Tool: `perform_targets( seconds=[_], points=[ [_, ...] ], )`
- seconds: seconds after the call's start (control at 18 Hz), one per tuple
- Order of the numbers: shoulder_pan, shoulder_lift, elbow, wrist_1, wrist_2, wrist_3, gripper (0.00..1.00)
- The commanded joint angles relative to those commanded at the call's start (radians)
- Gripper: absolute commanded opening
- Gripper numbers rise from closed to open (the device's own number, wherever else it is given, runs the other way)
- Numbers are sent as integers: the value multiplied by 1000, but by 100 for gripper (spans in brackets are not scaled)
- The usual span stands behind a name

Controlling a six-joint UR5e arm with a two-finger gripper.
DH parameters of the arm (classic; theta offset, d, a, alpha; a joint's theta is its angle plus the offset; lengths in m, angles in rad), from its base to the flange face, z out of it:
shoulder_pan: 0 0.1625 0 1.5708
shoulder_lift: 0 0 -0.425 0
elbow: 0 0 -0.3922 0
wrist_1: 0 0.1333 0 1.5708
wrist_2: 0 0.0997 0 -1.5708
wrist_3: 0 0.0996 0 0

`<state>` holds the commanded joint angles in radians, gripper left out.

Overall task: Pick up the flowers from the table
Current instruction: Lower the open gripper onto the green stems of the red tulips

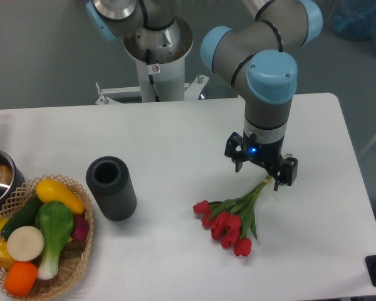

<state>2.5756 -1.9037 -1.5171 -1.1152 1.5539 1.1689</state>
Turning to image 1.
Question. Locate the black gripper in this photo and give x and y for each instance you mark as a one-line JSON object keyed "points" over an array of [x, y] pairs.
{"points": [[267, 156]]}

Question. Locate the red tulip bouquet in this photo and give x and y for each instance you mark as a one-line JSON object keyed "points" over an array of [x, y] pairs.
{"points": [[231, 220]]}

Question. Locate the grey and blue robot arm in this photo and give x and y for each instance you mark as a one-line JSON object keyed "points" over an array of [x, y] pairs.
{"points": [[255, 62]]}

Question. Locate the dark grey ribbed vase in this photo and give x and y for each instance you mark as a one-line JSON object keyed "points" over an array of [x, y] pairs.
{"points": [[109, 181]]}

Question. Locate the blue plastic bag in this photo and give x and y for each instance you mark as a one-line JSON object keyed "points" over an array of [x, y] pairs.
{"points": [[354, 20]]}

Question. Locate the purple red radish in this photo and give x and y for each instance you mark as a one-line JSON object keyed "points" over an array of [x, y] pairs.
{"points": [[80, 228]]}

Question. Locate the woven wicker basket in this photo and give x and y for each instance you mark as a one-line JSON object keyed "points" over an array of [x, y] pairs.
{"points": [[73, 258]]}

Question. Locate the yellow squash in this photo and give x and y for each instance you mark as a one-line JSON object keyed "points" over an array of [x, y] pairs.
{"points": [[49, 190]]}

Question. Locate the green bok choy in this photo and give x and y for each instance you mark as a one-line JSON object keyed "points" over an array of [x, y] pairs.
{"points": [[55, 222]]}

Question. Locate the dark green cucumber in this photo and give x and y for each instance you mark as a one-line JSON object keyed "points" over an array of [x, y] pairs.
{"points": [[23, 217]]}

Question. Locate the round beige disc vegetable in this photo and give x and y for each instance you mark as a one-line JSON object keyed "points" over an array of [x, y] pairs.
{"points": [[25, 243]]}

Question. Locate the orange fruit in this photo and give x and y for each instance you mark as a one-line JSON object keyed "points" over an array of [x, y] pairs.
{"points": [[20, 278]]}

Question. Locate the yellow bell pepper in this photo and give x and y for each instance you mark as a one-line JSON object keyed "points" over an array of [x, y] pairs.
{"points": [[6, 260]]}

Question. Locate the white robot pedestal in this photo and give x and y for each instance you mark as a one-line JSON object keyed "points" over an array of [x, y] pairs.
{"points": [[159, 58]]}

